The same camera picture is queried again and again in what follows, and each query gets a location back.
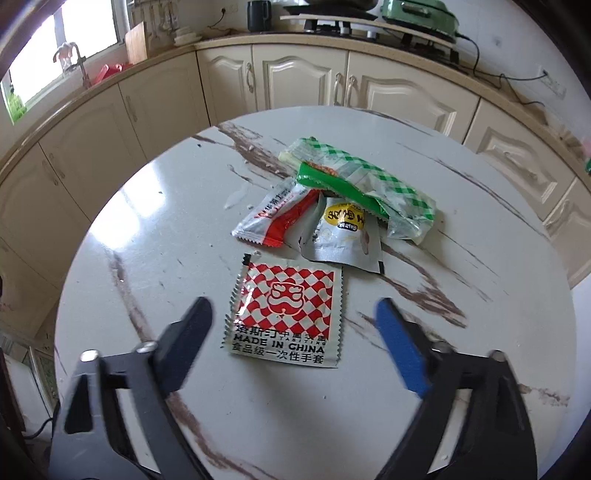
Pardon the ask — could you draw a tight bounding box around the black induction cooker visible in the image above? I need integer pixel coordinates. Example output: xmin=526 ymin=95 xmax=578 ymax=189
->
xmin=281 ymin=0 xmax=380 ymax=21

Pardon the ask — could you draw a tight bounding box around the metal sink faucet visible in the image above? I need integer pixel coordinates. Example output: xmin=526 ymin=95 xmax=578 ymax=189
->
xmin=73 ymin=44 xmax=93 ymax=89

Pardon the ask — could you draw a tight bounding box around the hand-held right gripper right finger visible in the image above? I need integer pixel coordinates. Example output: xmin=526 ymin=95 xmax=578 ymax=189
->
xmin=374 ymin=298 xmax=539 ymax=480

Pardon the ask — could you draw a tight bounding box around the red and white sachet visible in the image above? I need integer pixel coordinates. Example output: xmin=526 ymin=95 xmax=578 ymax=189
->
xmin=231 ymin=178 xmax=321 ymax=248

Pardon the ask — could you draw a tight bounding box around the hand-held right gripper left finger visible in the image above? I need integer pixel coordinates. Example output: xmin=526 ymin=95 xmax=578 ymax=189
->
xmin=48 ymin=296 xmax=213 ymax=480

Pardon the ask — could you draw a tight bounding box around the silver yellow-label sachet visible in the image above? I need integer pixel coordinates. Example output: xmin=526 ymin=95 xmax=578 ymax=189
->
xmin=299 ymin=193 xmax=385 ymax=275

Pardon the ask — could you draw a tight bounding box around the wooden cutting board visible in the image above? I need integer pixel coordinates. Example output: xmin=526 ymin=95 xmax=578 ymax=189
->
xmin=124 ymin=21 xmax=148 ymax=65

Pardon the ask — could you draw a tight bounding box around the hanging utensil rack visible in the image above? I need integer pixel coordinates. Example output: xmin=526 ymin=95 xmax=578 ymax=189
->
xmin=131 ymin=0 xmax=183 ymax=35

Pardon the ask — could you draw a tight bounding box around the black pot power cable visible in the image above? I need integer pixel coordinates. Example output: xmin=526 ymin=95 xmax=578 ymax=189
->
xmin=455 ymin=33 xmax=555 ymax=126

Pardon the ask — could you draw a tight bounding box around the red plastic basket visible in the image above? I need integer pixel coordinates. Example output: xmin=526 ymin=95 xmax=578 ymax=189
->
xmin=88 ymin=62 xmax=134 ymax=87

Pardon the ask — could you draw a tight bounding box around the wide white wall outlet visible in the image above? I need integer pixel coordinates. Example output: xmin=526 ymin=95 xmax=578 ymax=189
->
xmin=538 ymin=67 xmax=567 ymax=99

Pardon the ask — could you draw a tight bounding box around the round white marble table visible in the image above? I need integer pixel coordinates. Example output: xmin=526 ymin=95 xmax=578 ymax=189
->
xmin=53 ymin=106 xmax=578 ymax=480

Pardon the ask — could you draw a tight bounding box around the red checkered glove packet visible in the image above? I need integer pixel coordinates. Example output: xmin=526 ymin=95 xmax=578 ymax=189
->
xmin=222 ymin=251 xmax=345 ymax=370

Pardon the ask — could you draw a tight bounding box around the green checkered plastic wrapper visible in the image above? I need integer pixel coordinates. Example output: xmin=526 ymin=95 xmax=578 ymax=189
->
xmin=279 ymin=136 xmax=437 ymax=245

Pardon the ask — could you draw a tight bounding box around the bright green snack wrapper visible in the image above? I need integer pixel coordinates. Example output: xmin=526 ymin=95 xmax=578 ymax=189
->
xmin=298 ymin=161 xmax=393 ymax=219

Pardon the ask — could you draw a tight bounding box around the sliding kitchen window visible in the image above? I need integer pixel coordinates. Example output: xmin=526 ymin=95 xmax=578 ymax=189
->
xmin=0 ymin=0 xmax=129 ymax=126

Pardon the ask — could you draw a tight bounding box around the black electric kettle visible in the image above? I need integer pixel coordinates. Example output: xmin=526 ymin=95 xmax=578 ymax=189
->
xmin=247 ymin=0 xmax=274 ymax=33

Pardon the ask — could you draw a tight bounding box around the black kettle power cable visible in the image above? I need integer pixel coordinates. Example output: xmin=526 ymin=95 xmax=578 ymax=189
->
xmin=205 ymin=8 xmax=250 ymax=35

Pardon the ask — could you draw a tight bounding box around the green electric cooking pot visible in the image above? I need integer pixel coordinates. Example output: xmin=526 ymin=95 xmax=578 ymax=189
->
xmin=381 ymin=0 xmax=461 ymax=34

